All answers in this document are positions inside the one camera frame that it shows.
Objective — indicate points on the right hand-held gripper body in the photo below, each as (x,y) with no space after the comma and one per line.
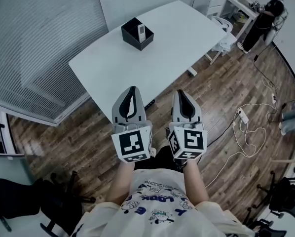
(190,141)

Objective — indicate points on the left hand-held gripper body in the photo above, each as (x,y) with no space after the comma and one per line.
(132,142)

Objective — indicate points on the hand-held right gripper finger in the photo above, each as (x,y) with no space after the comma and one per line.
(176,107)
(196,111)

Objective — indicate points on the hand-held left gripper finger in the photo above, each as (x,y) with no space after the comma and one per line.
(140,107)
(118,107)

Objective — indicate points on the black storage box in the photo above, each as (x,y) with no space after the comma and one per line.
(135,43)

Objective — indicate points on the white remote control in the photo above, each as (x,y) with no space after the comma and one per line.
(141,33)

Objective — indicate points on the person's left forearm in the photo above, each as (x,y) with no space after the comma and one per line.
(120,184)

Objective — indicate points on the person's right forearm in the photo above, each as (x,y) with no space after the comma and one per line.
(195,184)

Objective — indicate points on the black wristband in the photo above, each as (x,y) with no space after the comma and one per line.
(183,164)

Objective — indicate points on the person's black shorts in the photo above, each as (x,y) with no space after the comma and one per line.
(166,158)

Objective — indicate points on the white table foot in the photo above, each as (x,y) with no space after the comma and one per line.
(192,71)

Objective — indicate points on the large white power strip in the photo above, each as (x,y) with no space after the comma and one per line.
(243,115)

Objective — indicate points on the white printed t-shirt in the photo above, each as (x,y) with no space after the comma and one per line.
(159,206)

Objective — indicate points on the small white power strip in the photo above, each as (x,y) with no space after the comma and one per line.
(274,98)

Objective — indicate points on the white chair with cloth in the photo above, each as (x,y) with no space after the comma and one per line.
(224,36)

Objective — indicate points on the white slatted chair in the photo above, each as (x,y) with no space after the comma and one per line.
(215,6)

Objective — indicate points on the black office chair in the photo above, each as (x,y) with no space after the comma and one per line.
(19,201)
(285,201)

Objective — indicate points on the white side desk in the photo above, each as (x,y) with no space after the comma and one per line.
(238,5)

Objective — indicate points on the white barred rack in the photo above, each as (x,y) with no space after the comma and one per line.
(0,132)

